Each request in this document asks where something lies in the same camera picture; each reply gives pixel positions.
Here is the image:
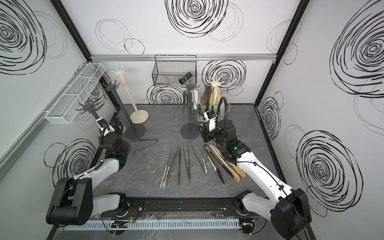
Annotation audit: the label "white wire wall basket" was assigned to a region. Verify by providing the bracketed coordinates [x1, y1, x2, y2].
[45, 63, 105, 125]

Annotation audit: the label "tall cream utensil rack stand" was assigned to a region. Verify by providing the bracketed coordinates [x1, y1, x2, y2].
[111, 67, 149, 124]

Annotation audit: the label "dark grey rack stand middle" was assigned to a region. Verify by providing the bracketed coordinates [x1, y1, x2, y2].
[102, 82, 146, 140]

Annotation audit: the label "black nylon tongs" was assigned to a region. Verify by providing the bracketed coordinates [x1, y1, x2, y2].
[204, 144, 235, 184]

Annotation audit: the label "wooden bamboo tongs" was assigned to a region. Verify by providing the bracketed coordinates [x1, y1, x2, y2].
[209, 145, 246, 183]

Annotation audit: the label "dark grey rack stand front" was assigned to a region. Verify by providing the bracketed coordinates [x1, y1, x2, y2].
[76, 102, 100, 120]

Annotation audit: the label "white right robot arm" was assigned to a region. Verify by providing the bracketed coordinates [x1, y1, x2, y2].
[197, 121, 312, 240]

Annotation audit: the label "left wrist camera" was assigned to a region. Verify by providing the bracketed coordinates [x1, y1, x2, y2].
[96, 118, 116, 136]

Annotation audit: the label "white handled slotted steel tongs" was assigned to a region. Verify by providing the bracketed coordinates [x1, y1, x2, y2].
[215, 88, 222, 105]

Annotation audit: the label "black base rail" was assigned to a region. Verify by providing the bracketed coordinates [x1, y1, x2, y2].
[98, 196, 280, 218]

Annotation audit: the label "slim black tongs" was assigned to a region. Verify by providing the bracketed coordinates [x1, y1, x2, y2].
[184, 142, 208, 183]

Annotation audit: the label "steel wire tongs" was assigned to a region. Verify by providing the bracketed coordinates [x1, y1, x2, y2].
[132, 139, 159, 156]

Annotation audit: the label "yellow sponge toast slice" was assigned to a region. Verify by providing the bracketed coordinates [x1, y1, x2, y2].
[209, 88, 222, 106]

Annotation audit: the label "clear handled steel tongs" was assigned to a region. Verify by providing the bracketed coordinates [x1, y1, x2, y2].
[193, 89, 199, 121]

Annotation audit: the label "black pepper grinder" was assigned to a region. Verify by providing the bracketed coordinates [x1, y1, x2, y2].
[179, 71, 194, 85]

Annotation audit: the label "small steel tongs white tip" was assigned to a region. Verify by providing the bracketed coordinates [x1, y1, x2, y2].
[201, 147, 217, 172]

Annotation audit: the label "black wire wall basket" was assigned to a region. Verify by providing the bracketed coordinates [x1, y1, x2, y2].
[152, 55, 197, 87]

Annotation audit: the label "black slotted spatula tongs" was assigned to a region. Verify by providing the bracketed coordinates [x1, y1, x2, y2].
[201, 86, 212, 112]

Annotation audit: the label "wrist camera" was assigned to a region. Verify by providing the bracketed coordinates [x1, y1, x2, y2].
[96, 118, 116, 136]
[204, 110, 217, 133]

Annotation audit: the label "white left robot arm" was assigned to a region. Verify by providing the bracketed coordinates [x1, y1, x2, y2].
[46, 127, 130, 226]

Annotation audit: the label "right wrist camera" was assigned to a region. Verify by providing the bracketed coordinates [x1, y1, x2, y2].
[204, 110, 217, 133]

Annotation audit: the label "dark grey rack stand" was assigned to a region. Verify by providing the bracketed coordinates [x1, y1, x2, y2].
[102, 82, 146, 140]
[76, 102, 100, 120]
[180, 84, 200, 140]

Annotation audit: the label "dark grey rack stand back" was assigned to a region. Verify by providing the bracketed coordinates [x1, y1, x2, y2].
[180, 84, 200, 140]

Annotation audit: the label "grey cable duct strip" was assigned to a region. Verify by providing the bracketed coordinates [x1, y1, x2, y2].
[64, 219, 241, 231]

